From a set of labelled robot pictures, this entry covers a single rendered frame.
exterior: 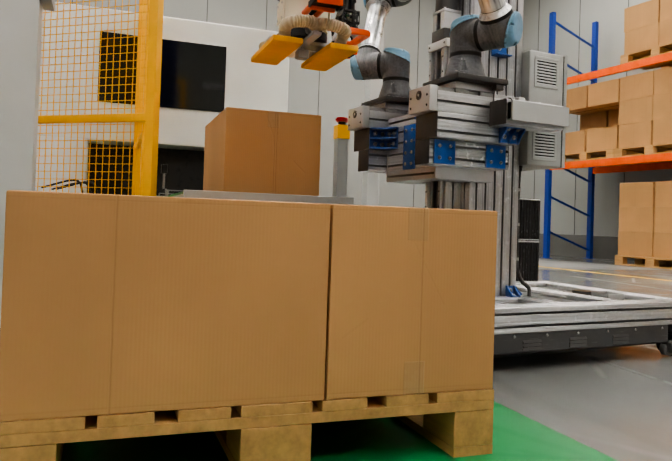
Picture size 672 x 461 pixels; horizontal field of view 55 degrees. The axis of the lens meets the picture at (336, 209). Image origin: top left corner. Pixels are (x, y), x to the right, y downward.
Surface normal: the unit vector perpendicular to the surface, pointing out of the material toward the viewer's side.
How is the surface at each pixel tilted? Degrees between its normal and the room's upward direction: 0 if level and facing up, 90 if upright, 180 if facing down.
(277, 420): 90
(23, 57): 90
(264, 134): 90
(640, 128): 90
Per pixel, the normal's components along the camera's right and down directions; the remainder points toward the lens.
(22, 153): 0.34, 0.00
